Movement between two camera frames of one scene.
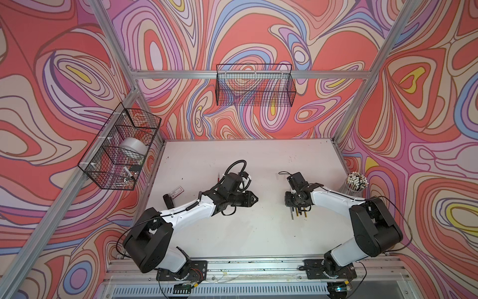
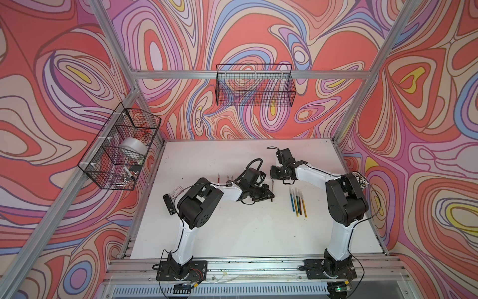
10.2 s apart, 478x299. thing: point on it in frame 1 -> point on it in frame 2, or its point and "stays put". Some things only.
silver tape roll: [134, 147] stays put
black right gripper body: [292, 200] -> [278, 173]
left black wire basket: [117, 156] stays put
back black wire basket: [255, 85] stays put
